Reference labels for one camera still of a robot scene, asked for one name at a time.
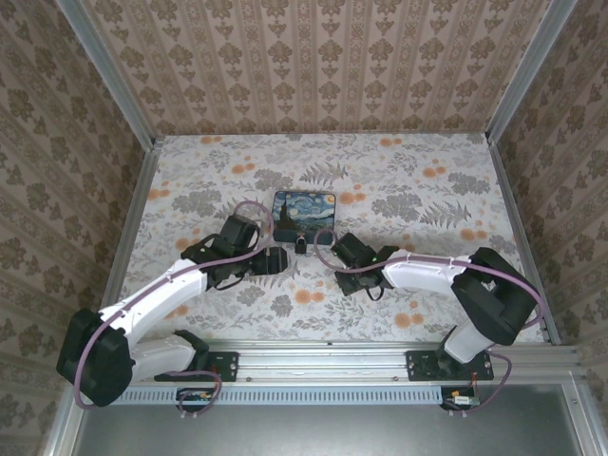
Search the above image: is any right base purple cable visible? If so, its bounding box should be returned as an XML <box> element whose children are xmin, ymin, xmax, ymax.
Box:
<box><xmin>448</xmin><ymin>353</ymin><xmax>514</xmax><ymax>420</ymax></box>

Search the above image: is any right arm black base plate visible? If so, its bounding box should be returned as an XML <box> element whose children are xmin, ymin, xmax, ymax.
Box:
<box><xmin>406</xmin><ymin>350</ymin><xmax>495</xmax><ymax>383</ymax></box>

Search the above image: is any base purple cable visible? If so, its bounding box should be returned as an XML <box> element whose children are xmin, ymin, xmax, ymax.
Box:
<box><xmin>448</xmin><ymin>353</ymin><xmax>514</xmax><ymax>420</ymax></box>
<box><xmin>177</xmin><ymin>369</ymin><xmax>223</xmax><ymax>420</ymax></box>

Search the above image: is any small circuit board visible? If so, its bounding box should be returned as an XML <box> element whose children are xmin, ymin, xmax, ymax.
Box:
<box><xmin>440</xmin><ymin>387</ymin><xmax>480</xmax><ymax>411</ymax></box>
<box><xmin>177</xmin><ymin>388</ymin><xmax>216</xmax><ymax>411</ymax></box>

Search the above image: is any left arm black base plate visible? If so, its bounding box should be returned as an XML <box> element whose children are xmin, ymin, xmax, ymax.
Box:
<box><xmin>154</xmin><ymin>350</ymin><xmax>239</xmax><ymax>383</ymax></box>

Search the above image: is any aluminium frame post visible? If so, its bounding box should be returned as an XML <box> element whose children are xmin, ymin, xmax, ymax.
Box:
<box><xmin>486</xmin><ymin>0</ymin><xmax>579</xmax><ymax>143</ymax></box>
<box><xmin>57</xmin><ymin>0</ymin><xmax>158</xmax><ymax>146</ymax></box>

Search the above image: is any long aluminium mounting rail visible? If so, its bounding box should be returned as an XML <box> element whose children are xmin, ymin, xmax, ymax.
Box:
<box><xmin>70</xmin><ymin>339</ymin><xmax>588</xmax><ymax>384</ymax></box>

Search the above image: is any floral table cover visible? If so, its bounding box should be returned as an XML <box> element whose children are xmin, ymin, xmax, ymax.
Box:
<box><xmin>102</xmin><ymin>133</ymin><xmax>547</xmax><ymax>344</ymax></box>

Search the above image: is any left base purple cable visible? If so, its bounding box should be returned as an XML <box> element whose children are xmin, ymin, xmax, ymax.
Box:
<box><xmin>177</xmin><ymin>369</ymin><xmax>223</xmax><ymax>420</ymax></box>

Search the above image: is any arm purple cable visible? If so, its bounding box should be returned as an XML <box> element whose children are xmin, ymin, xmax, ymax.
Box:
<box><xmin>314</xmin><ymin>229</ymin><xmax>545</xmax><ymax>355</ymax></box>
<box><xmin>70</xmin><ymin>200</ymin><xmax>276</xmax><ymax>409</ymax></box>

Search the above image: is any aluminium frame bar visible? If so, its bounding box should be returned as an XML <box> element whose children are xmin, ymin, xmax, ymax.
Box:
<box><xmin>40</xmin><ymin>379</ymin><xmax>85</xmax><ymax>456</ymax></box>
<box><xmin>562</xmin><ymin>379</ymin><xmax>608</xmax><ymax>456</ymax></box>

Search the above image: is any gray metal panel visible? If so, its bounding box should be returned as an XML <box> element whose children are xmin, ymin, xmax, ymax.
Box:
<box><xmin>75</xmin><ymin>384</ymin><xmax>588</xmax><ymax>456</ymax></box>

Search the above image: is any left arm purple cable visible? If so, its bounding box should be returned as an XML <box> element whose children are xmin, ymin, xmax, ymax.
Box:
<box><xmin>70</xmin><ymin>200</ymin><xmax>276</xmax><ymax>409</ymax></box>

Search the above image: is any aluminium table side rail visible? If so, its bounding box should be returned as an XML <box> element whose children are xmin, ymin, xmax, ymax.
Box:
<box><xmin>92</xmin><ymin>137</ymin><xmax>165</xmax><ymax>343</ymax></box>
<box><xmin>486</xmin><ymin>135</ymin><xmax>561</xmax><ymax>346</ymax></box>

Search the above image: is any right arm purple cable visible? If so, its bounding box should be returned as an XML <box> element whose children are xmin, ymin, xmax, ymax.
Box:
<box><xmin>314</xmin><ymin>229</ymin><xmax>545</xmax><ymax>355</ymax></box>

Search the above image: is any left gripper thin black cable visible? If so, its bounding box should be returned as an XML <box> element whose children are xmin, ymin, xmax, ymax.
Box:
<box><xmin>208</xmin><ymin>270</ymin><xmax>252</xmax><ymax>292</ymax></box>

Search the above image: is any white slotted cable duct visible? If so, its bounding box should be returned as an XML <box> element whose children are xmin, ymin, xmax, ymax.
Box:
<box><xmin>87</xmin><ymin>384</ymin><xmax>476</xmax><ymax>406</ymax></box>

